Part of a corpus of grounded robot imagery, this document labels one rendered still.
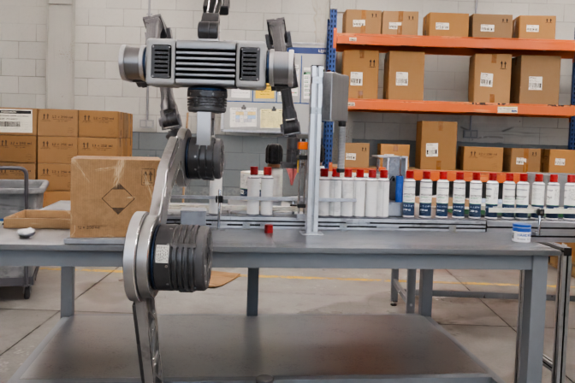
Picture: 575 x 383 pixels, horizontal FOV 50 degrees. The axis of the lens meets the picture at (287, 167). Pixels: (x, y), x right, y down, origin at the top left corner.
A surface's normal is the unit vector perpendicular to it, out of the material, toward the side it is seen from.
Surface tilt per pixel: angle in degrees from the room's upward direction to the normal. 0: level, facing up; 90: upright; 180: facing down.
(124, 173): 90
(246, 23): 90
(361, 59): 89
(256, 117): 88
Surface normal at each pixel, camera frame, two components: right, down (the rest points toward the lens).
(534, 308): 0.11, 0.06
